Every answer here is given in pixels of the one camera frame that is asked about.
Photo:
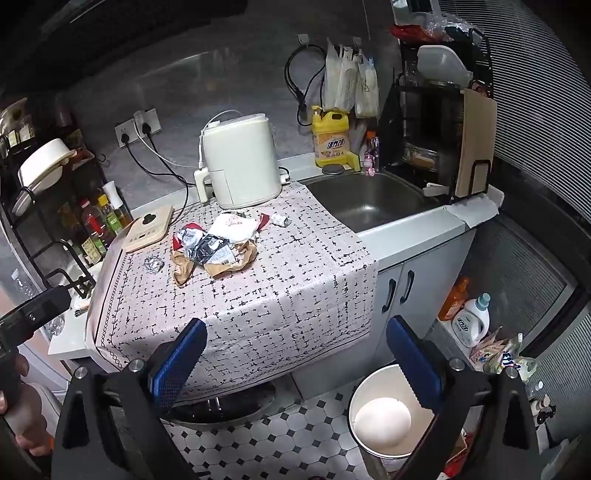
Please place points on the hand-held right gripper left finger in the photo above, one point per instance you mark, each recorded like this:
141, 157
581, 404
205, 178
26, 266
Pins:
178, 364

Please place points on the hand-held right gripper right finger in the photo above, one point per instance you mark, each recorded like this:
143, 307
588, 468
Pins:
415, 364

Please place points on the red and white wrapper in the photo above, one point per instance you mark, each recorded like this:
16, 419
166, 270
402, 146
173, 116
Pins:
184, 235

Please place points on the white trash bin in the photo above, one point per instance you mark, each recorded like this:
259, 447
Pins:
383, 415

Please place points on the person's left hand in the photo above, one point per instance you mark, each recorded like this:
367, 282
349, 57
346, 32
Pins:
32, 415

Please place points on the clear plastic bottle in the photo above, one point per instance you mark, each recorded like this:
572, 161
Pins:
21, 286

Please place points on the white side shelf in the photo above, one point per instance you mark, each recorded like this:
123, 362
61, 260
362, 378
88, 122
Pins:
69, 337

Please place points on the white laundry detergent bottle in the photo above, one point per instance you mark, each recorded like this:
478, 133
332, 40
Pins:
471, 323

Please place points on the orange bottle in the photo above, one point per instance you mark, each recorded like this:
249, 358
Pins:
455, 300

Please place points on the pile of snack bags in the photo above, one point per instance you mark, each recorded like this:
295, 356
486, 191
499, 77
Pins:
498, 353

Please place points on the brown paper bag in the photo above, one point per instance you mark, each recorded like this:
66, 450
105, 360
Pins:
182, 272

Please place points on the black spice rack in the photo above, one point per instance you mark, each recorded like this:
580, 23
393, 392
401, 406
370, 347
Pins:
27, 221

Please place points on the white cabinet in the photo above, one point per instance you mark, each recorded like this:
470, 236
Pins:
429, 267

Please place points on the crumpled foil ball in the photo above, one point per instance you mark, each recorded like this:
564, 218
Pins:
154, 264

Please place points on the black and silver wrapper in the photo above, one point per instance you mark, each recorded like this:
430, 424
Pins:
205, 249

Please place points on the pink patterned tablecloth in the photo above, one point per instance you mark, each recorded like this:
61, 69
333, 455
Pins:
277, 295

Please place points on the green label sauce bottle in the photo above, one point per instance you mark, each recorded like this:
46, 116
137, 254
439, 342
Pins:
111, 219

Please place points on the cream board with black knob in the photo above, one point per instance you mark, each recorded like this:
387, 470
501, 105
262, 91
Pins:
147, 228

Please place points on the white oil sprayer bottle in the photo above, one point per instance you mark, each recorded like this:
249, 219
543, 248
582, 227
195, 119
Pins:
115, 198

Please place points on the white bowl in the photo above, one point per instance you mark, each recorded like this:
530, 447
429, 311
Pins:
44, 161

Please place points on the small red wrapper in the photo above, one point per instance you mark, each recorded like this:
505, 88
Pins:
264, 221

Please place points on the steel sink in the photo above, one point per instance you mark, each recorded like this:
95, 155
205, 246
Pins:
364, 203

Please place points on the crumpled white tissue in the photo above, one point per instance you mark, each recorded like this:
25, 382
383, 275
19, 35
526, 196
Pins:
280, 219

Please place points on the spice jars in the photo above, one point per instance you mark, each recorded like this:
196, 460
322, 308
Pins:
16, 124

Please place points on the pink small bottle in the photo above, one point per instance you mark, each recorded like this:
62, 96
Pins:
370, 159

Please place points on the round dark sink plug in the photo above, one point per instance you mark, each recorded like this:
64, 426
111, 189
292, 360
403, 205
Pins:
333, 169

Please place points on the cream air fryer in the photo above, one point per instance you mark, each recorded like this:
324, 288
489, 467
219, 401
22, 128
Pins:
240, 161

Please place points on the beige cutting board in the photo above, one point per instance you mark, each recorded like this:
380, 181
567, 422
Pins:
478, 134

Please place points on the black dish rack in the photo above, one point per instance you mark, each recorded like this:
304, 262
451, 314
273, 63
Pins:
392, 124

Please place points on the yellow detergent bottle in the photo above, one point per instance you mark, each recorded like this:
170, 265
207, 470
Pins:
330, 138

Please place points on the hanging clear plastic bag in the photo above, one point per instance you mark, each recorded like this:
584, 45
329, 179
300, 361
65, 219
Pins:
367, 87
339, 78

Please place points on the window blinds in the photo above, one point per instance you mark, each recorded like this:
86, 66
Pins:
531, 92

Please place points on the white plastic container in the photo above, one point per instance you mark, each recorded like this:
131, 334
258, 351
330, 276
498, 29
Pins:
441, 64

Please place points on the red plastic bag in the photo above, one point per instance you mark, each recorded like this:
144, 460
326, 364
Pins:
411, 31

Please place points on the grey wall socket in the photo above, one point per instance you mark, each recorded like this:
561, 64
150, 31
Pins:
127, 131

